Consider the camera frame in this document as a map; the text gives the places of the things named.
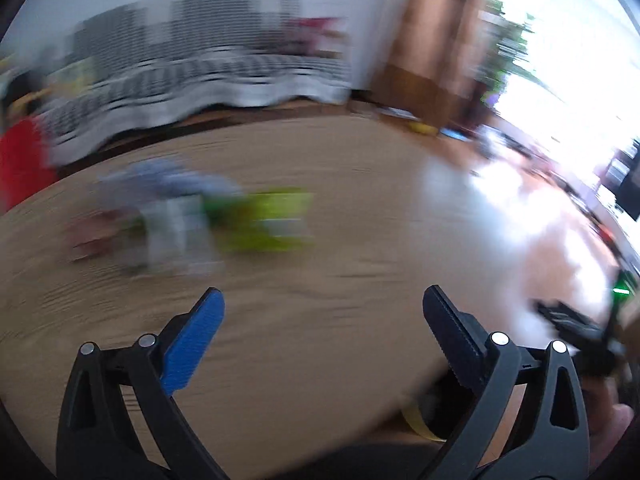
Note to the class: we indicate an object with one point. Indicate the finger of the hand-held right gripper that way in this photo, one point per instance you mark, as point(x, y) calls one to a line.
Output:
point(567, 319)
point(595, 360)

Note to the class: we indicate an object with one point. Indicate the black trash bin gold rim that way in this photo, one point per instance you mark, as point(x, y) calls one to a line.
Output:
point(420, 422)

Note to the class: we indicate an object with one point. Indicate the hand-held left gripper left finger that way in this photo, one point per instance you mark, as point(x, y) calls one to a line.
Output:
point(195, 345)

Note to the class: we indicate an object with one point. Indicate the green wrapper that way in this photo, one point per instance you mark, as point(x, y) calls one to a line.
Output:
point(270, 220)

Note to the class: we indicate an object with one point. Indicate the black screen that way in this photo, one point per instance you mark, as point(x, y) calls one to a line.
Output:
point(627, 180)

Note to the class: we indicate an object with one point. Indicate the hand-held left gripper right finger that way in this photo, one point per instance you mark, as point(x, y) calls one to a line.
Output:
point(455, 340)

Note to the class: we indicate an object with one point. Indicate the white blue snack wrapper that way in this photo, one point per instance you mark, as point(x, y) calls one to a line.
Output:
point(175, 240)

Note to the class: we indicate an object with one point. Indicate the red cloth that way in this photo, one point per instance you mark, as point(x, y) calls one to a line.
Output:
point(25, 160)

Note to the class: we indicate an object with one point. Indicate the person's pink sleeved right forearm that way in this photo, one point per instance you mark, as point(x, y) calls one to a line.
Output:
point(617, 425)

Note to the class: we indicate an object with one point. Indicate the grey blue wrapper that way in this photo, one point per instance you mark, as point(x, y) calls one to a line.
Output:
point(165, 177)

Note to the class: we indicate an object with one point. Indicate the small yellow toy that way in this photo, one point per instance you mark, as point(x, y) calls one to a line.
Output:
point(422, 127)

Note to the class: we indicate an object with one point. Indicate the black white patterned sofa blanket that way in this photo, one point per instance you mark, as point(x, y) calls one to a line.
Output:
point(190, 75)

